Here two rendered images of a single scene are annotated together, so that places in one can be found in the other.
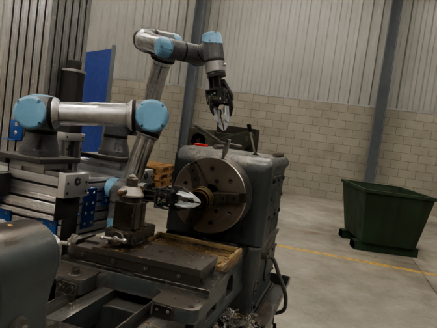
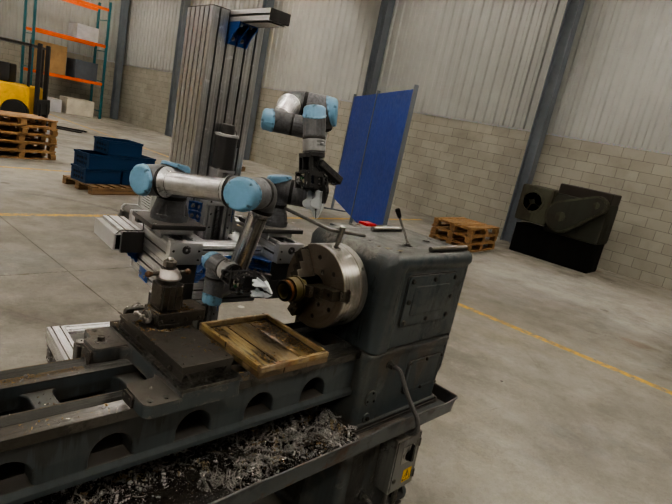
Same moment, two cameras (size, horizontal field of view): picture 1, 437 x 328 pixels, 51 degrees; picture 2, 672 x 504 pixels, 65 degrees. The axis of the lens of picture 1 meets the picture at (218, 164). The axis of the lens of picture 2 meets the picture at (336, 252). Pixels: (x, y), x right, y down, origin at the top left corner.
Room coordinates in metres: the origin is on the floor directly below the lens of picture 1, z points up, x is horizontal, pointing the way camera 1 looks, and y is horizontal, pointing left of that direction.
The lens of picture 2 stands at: (0.24, -0.84, 1.65)
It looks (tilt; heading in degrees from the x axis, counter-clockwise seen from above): 13 degrees down; 26
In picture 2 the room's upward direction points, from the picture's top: 12 degrees clockwise
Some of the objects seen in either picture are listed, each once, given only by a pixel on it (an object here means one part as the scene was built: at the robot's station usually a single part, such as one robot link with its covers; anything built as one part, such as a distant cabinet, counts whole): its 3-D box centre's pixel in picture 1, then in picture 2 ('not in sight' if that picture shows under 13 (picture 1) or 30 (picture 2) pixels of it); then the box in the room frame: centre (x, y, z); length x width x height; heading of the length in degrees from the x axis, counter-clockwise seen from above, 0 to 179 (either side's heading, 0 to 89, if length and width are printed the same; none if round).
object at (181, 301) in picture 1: (136, 278); (155, 359); (1.29, 0.19, 0.90); 0.47 x 0.30 x 0.06; 74
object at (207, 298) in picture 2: (118, 214); (216, 288); (1.72, 0.35, 0.99); 0.11 x 0.08 x 0.11; 7
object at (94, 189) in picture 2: not in sight; (115, 164); (5.91, 6.07, 0.39); 1.20 x 0.80 x 0.79; 175
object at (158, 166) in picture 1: (151, 173); (464, 233); (10.09, 1.45, 0.22); 1.25 x 0.86 x 0.44; 169
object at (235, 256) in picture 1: (186, 252); (263, 342); (1.68, 0.08, 0.89); 0.36 x 0.30 x 0.04; 74
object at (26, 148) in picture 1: (40, 142); (170, 206); (1.79, 0.70, 1.21); 0.15 x 0.15 x 0.10
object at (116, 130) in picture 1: (118, 121); (278, 188); (2.25, 0.51, 1.33); 0.13 x 0.12 x 0.14; 120
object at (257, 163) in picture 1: (231, 189); (385, 281); (2.30, -0.08, 1.06); 0.59 x 0.48 x 0.39; 164
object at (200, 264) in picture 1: (142, 256); (170, 338); (1.34, 0.19, 0.95); 0.43 x 0.17 x 0.05; 74
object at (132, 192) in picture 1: (131, 191); (168, 272); (1.36, 0.25, 1.13); 0.08 x 0.08 x 0.03
